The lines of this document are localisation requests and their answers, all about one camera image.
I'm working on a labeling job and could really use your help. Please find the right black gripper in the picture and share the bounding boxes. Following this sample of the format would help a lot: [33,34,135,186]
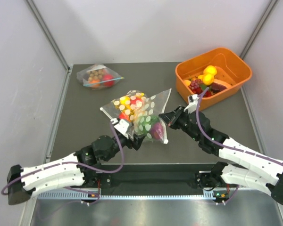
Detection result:
[159,105,201,141]

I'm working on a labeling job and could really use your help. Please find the polka dot bag with vegetables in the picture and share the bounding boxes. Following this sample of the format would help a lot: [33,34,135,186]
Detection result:
[133,89,172,144]

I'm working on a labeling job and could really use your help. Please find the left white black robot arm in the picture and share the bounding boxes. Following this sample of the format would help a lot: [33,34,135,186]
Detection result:
[2,134,145,205]

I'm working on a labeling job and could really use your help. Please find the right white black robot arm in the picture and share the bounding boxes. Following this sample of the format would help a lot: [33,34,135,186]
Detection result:
[159,106,283,205]

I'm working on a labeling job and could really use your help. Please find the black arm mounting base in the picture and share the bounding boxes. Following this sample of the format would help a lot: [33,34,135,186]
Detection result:
[82,163,229,191]

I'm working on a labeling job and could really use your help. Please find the fake red onion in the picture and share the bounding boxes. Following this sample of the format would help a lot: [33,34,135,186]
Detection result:
[150,122,166,142]

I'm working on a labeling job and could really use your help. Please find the fake green lettuce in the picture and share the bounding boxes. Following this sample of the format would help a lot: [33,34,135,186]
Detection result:
[135,115,159,141]

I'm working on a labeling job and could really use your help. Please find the small orange fake fruit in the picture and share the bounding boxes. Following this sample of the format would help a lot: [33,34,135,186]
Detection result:
[183,80,191,86]

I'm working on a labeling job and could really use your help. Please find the fake purple grapes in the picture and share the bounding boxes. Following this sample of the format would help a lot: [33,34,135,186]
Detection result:
[188,79,202,95]

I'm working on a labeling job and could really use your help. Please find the polka dot bag with fruit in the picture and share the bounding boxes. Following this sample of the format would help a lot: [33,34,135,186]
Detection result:
[100,90,147,129]

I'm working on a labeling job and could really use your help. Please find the fake red strawberries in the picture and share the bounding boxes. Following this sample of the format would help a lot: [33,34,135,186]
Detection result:
[201,85,212,98]

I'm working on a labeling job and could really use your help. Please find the fake meat slice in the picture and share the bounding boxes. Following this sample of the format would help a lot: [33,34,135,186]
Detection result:
[210,79,232,92]

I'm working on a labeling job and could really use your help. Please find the yellow fake lemon lower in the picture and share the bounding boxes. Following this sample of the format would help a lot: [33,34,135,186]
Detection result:
[201,74,215,86]

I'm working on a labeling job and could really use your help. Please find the yellow fake lemon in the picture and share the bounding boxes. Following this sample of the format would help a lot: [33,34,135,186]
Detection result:
[201,74,215,86]
[203,65,217,76]

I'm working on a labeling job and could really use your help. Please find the yellow fake lemon upper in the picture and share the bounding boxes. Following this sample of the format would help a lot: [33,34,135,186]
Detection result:
[203,65,217,76]

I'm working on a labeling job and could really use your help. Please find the clear bag with nuts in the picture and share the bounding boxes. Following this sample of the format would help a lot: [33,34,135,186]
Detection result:
[76,64,124,89]

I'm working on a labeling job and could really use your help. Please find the orange plastic bin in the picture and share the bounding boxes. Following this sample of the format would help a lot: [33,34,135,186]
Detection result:
[175,48,252,110]

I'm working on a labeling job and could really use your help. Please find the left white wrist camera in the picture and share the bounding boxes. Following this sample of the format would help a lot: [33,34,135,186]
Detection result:
[110,118,133,139]

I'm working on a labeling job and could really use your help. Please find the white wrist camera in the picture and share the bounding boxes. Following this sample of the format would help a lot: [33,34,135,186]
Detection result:
[184,94,199,113]
[110,118,133,139]

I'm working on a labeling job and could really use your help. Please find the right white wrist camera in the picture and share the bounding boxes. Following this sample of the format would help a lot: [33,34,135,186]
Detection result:
[184,94,199,113]

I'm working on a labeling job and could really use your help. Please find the grey slotted cable duct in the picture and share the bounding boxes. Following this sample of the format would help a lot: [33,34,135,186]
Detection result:
[35,190,217,201]

